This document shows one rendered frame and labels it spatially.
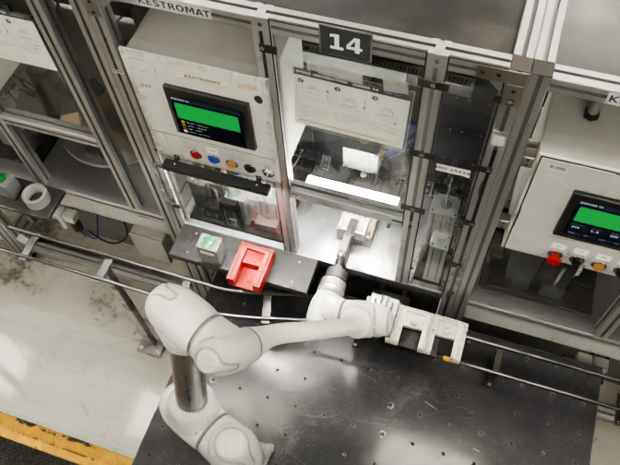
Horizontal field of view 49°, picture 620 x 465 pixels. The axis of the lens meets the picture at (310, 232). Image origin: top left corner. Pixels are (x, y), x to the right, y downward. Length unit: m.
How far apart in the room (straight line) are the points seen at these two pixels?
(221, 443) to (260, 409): 0.34
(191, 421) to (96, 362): 1.30
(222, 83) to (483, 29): 0.67
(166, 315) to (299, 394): 0.87
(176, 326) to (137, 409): 1.60
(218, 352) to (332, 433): 0.89
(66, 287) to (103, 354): 0.44
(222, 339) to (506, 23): 1.01
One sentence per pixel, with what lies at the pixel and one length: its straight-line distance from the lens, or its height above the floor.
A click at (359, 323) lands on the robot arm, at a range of 2.12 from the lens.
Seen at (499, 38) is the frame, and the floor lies 2.01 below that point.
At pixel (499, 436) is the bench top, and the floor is 0.68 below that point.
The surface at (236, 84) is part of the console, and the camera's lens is 1.83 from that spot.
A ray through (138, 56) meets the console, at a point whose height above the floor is 1.81.
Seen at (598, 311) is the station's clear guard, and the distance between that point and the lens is 2.41.
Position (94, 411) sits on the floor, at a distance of 3.44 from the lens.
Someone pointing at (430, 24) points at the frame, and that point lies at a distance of 1.65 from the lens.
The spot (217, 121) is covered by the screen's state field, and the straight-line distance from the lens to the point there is 1.95.
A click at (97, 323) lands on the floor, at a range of 3.60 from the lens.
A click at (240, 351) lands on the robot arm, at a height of 1.48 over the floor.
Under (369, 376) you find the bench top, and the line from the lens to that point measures 2.58.
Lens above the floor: 3.13
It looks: 60 degrees down
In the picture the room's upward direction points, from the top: 5 degrees counter-clockwise
